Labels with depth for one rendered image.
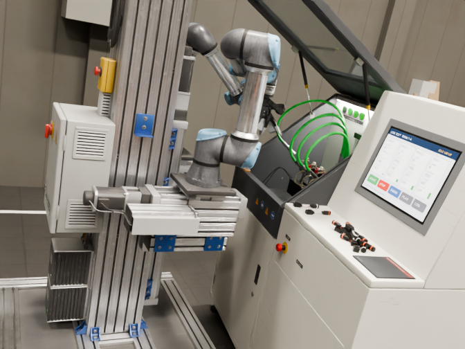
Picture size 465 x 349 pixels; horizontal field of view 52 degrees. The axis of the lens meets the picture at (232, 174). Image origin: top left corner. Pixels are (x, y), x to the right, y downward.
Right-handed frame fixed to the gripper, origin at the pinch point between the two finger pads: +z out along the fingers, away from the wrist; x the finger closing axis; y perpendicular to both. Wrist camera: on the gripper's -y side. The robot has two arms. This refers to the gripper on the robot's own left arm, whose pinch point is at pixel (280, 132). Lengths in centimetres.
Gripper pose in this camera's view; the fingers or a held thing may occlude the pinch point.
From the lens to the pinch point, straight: 263.1
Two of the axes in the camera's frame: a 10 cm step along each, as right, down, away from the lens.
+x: -2.4, -0.1, -9.7
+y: -8.5, 4.8, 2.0
